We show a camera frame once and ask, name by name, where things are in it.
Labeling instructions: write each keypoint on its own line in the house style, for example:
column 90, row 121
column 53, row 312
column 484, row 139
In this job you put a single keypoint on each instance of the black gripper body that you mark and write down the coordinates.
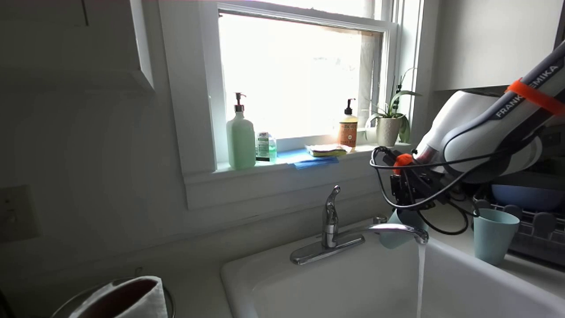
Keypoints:
column 415, row 188

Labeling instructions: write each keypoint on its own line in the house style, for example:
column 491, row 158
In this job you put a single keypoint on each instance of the white framed window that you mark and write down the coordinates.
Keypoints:
column 293, row 77

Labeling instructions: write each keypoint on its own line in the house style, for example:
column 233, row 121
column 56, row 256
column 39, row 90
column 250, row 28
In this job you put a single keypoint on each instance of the chrome faucet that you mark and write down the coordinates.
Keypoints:
column 332, row 224

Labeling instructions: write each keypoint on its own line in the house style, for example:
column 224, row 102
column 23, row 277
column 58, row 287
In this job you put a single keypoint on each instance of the wall outlet plate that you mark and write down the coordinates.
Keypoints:
column 16, row 215

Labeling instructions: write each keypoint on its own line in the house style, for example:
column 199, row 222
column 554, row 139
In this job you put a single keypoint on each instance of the white ceramic sink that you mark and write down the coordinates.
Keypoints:
column 328, row 289

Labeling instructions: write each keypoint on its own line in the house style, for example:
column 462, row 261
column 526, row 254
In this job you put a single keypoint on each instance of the amber soap pump bottle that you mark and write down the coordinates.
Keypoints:
column 348, row 134

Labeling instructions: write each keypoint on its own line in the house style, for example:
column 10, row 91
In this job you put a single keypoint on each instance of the white wall cabinet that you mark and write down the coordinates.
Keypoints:
column 70, row 42
column 494, row 42

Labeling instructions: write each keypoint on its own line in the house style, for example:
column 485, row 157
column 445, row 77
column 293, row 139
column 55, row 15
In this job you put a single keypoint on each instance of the yellow sponge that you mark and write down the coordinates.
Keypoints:
column 326, row 151

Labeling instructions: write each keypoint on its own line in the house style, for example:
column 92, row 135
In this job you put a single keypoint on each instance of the blue bowl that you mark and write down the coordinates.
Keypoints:
column 526, row 197

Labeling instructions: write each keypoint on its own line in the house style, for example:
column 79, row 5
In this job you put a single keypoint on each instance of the orchid in white pot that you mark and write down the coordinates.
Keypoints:
column 388, row 132

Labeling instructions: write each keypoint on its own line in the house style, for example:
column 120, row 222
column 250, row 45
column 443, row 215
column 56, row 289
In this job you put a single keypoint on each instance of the small green glass jar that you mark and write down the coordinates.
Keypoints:
column 265, row 148

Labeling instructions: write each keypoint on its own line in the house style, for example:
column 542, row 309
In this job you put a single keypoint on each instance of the green soap pump bottle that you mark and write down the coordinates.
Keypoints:
column 240, row 144

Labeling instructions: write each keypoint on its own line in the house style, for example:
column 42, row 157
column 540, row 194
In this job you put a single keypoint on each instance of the blue sponge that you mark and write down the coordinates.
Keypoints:
column 300, row 160

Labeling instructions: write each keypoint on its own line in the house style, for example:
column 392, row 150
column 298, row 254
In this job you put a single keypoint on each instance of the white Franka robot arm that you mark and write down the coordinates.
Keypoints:
column 469, row 125

